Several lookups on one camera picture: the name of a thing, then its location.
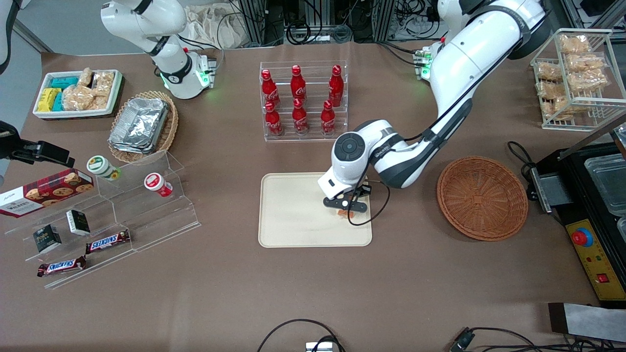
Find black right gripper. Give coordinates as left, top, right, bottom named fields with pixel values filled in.
left=0, top=121, right=75, bottom=168

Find white rectangular snack tray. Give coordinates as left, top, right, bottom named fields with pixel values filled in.
left=33, top=69, right=124, bottom=120

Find beige plastic serving tray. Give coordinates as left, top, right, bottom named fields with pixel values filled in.
left=258, top=172, right=373, bottom=248

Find aluminium foil tray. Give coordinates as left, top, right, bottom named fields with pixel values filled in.
left=108, top=139, right=158, bottom=155
left=111, top=98, right=170, bottom=148

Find oval light wicker basket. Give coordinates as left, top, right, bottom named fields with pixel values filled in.
left=108, top=90, right=179, bottom=164

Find brown round wicker basket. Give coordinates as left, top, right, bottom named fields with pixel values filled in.
left=437, top=156, right=529, bottom=242

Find red tartan cookie box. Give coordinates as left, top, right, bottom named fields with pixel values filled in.
left=0, top=169, right=95, bottom=219

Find green lid yogurt cup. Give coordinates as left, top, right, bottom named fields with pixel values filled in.
left=87, top=155, right=121, bottom=182

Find yellow snack pack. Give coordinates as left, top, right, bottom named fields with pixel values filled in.
left=38, top=88, right=62, bottom=112

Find small black carton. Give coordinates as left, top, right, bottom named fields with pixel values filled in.
left=33, top=224, right=63, bottom=254
left=66, top=210, right=91, bottom=237

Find clear acrylic bottle rack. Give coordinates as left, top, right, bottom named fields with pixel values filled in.
left=259, top=61, right=349, bottom=143

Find red cola bottle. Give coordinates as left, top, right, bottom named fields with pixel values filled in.
left=291, top=65, right=308, bottom=103
left=292, top=98, right=310, bottom=136
left=261, top=69, right=281, bottom=109
left=265, top=101, right=284, bottom=137
left=328, top=65, right=345, bottom=108
left=320, top=100, right=337, bottom=136

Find snickers chocolate bar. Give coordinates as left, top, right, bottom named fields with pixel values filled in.
left=86, top=230, right=132, bottom=255
left=37, top=256, right=88, bottom=278

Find red lid yogurt cup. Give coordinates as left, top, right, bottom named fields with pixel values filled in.
left=144, top=173, right=174, bottom=198

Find clear acrylic stepped display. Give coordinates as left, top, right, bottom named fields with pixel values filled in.
left=5, top=151, right=201, bottom=290

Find grey metal plate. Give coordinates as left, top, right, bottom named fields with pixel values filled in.
left=530, top=168, right=573, bottom=215

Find beige cloth bag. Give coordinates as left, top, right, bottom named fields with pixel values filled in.
left=183, top=5, right=251, bottom=50

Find black sealing machine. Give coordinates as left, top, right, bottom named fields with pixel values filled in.
left=528, top=115, right=626, bottom=308

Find grey flat strip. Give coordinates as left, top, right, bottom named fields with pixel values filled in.
left=548, top=303, right=626, bottom=343

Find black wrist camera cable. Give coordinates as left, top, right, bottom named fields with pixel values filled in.
left=347, top=180, right=392, bottom=227

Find black looped cable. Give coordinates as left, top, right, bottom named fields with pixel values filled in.
left=257, top=319, right=346, bottom=352

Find black cable with connector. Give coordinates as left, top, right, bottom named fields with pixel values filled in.
left=449, top=327, right=626, bottom=352

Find black coiled background cables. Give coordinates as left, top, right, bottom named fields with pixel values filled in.
left=285, top=0, right=354, bottom=45

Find black machine power cable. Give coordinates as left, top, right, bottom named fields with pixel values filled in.
left=507, top=141, right=539, bottom=182

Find aluminium frame post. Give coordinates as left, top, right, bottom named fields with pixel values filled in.
left=374, top=0, right=395, bottom=43
left=240, top=0, right=268, bottom=47

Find white wire basket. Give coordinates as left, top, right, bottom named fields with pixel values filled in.
left=531, top=28, right=626, bottom=132

